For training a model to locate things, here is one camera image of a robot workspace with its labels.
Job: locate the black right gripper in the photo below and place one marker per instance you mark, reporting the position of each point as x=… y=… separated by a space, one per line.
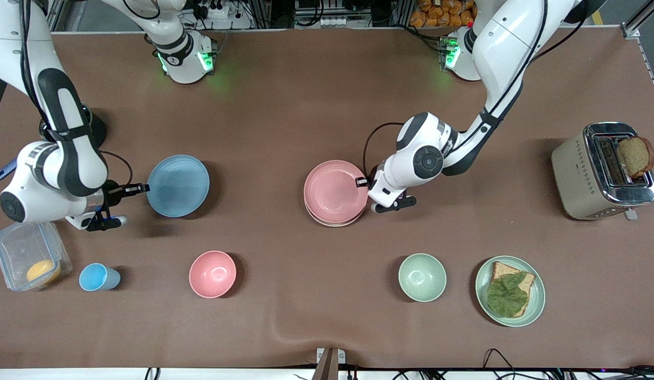
x=114 y=191

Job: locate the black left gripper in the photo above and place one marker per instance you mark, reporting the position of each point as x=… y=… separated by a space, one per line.
x=373 y=174

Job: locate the pink plate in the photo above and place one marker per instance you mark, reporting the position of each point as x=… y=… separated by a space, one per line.
x=334 y=191

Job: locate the blue plate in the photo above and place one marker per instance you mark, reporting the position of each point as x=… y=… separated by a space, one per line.
x=178 y=186

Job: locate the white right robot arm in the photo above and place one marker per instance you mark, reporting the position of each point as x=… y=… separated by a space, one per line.
x=47 y=195

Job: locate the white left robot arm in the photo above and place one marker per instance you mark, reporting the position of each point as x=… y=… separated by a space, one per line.
x=495 y=47

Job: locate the beige plate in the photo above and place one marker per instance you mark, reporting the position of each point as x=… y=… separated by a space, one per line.
x=332 y=225

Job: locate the brown table mat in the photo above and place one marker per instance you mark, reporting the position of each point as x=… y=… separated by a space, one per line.
x=326 y=105

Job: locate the blue cup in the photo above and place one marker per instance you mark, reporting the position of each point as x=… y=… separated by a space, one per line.
x=94 y=277

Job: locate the green bowl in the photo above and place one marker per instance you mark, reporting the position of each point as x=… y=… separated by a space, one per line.
x=422 y=277

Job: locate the pink bowl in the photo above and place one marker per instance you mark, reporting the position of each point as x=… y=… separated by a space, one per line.
x=212 y=274

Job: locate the orange round food piece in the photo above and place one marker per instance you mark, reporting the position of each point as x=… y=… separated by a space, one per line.
x=43 y=272

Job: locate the clear plastic container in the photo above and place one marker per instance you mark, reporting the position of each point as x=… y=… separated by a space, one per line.
x=20 y=248

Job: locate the white power strip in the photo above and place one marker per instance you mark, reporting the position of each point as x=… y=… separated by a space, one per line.
x=334 y=22
x=216 y=11

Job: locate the toast slice under lettuce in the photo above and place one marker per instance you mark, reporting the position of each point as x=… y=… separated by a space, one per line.
x=503 y=270

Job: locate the green lettuce leaf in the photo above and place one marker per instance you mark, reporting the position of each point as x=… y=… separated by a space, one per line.
x=506 y=296

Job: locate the orange snack pile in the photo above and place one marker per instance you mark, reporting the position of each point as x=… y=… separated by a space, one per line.
x=440 y=13

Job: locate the green plate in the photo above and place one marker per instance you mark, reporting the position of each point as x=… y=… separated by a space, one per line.
x=538 y=302

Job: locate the beige chrome toaster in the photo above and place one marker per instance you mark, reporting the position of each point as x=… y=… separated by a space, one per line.
x=575 y=184

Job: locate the brown bread slice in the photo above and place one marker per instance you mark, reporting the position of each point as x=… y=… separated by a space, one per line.
x=635 y=155

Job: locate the metal mount bracket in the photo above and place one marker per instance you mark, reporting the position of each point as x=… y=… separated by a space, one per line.
x=329 y=356

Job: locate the aluminium frame strut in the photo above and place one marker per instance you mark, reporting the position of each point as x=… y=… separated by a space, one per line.
x=646 y=11

